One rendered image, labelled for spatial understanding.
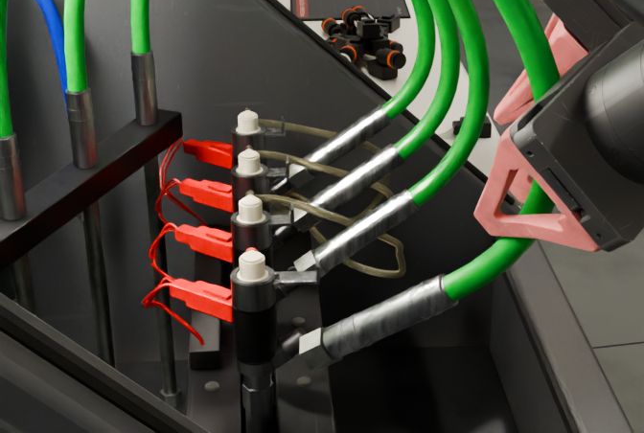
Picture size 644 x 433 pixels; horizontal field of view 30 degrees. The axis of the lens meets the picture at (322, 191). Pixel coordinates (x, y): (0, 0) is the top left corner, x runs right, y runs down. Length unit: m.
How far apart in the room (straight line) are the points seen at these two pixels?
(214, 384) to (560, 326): 0.29
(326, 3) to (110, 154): 0.81
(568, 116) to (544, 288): 0.52
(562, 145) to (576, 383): 0.43
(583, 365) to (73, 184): 0.40
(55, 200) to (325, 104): 0.29
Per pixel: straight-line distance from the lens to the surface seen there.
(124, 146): 0.93
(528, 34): 0.55
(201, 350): 0.86
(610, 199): 0.51
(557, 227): 0.56
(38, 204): 0.85
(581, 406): 0.89
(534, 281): 1.04
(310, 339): 0.66
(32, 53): 1.04
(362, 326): 0.64
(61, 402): 0.39
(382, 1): 1.69
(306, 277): 0.76
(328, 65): 1.03
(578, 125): 0.52
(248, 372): 0.78
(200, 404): 0.83
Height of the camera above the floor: 1.46
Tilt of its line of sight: 25 degrees down
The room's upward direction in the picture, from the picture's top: 1 degrees counter-clockwise
